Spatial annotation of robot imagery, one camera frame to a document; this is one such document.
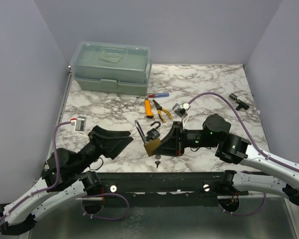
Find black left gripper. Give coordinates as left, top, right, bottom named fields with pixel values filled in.
left=74, top=125, right=135, bottom=175

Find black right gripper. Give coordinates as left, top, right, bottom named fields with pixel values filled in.
left=152, top=121, right=218, bottom=157

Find small silver key set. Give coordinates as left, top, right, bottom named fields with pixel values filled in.
left=155, top=155, right=161, bottom=169

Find brass padlock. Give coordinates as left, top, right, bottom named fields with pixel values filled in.
left=135, top=120, right=161, bottom=156

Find black padlock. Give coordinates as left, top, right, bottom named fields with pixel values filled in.
left=146, top=121, right=161, bottom=141

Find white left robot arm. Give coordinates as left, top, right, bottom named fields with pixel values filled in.
left=0, top=125, right=133, bottom=236

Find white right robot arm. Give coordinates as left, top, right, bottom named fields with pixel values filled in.
left=153, top=114, right=299, bottom=206

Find orange utility knife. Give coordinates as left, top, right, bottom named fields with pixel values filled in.
left=145, top=98, right=154, bottom=119

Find red blue screwdriver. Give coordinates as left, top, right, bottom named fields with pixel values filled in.
left=136, top=93, right=169, bottom=99

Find green plastic toolbox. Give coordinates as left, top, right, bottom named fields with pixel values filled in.
left=70, top=42, right=152, bottom=96

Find black T-shaped connector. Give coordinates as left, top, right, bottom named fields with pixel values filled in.
left=229, top=93, right=250, bottom=111

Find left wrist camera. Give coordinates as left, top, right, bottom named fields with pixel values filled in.
left=74, top=116, right=89, bottom=138

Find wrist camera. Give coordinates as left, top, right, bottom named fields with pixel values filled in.
left=74, top=116, right=89, bottom=138
left=172, top=103, right=191, bottom=126

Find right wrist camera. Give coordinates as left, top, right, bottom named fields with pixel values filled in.
left=172, top=103, right=191, bottom=126

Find yellow handled pliers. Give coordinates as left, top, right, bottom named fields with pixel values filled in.
left=153, top=100, right=172, bottom=122

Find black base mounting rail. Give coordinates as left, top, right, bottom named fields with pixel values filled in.
left=72, top=171, right=250, bottom=209

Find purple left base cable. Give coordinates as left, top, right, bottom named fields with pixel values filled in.
left=82, top=193, right=130, bottom=220

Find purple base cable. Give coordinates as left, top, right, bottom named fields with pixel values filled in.
left=221, top=193, right=267, bottom=217
left=82, top=193, right=130, bottom=220

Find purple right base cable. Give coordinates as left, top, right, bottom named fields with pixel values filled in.
left=221, top=193, right=267, bottom=217

